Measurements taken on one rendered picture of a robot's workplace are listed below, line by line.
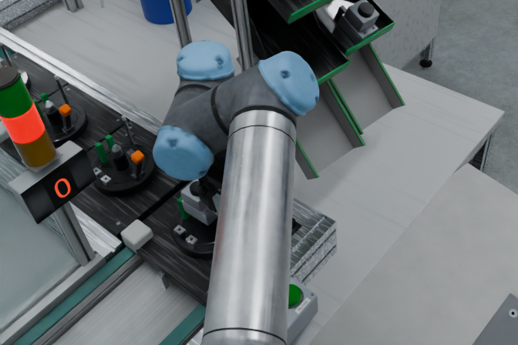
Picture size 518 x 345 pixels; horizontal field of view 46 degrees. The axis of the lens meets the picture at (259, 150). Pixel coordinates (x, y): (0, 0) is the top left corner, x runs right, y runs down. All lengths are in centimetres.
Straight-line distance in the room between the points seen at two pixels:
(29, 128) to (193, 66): 27
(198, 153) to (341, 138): 59
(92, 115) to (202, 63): 74
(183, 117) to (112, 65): 112
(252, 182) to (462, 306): 71
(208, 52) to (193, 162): 16
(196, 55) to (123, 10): 128
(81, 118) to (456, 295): 90
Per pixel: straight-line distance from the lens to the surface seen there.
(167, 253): 118
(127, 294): 122
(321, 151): 125
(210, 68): 81
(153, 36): 193
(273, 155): 63
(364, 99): 134
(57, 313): 121
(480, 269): 128
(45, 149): 97
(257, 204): 59
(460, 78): 308
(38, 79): 170
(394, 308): 121
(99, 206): 130
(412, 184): 140
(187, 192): 111
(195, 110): 74
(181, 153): 74
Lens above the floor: 190
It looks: 45 degrees down
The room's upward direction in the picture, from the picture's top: 8 degrees counter-clockwise
